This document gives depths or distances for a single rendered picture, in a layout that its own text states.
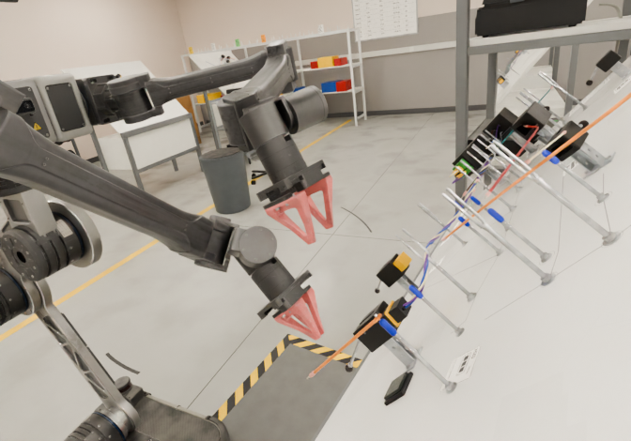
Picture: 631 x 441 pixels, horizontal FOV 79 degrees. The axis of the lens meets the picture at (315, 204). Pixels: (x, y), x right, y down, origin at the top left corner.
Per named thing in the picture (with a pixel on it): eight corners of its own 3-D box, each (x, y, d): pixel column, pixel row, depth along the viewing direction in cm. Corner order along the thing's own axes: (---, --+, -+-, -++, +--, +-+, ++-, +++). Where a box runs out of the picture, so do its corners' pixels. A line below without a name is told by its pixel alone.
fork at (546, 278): (555, 281, 39) (447, 189, 42) (541, 289, 40) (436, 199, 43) (556, 270, 41) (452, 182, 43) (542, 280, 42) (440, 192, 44)
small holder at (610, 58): (601, 95, 91) (579, 78, 92) (634, 65, 86) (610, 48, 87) (602, 98, 88) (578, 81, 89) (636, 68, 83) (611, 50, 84)
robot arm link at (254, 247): (209, 218, 69) (193, 265, 66) (207, 199, 58) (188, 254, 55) (274, 235, 70) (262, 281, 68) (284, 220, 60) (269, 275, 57)
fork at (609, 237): (622, 238, 35) (496, 138, 37) (603, 250, 36) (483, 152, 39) (621, 229, 36) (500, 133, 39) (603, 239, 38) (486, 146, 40)
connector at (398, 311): (390, 321, 58) (380, 311, 59) (412, 305, 56) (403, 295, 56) (384, 332, 56) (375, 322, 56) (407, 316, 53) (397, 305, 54)
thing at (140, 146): (206, 171, 582) (176, 54, 520) (145, 201, 486) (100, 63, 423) (170, 170, 614) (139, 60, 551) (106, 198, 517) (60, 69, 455)
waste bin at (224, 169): (213, 220, 399) (198, 161, 375) (212, 205, 440) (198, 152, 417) (256, 210, 407) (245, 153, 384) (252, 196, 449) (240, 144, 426)
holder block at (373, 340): (382, 336, 61) (363, 317, 62) (404, 318, 58) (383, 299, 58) (372, 353, 58) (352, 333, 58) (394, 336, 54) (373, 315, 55)
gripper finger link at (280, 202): (346, 222, 57) (316, 166, 56) (322, 244, 51) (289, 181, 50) (312, 235, 61) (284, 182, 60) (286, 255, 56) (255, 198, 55)
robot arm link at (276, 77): (279, 87, 98) (268, 42, 93) (300, 83, 97) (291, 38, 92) (227, 159, 62) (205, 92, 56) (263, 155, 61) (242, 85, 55)
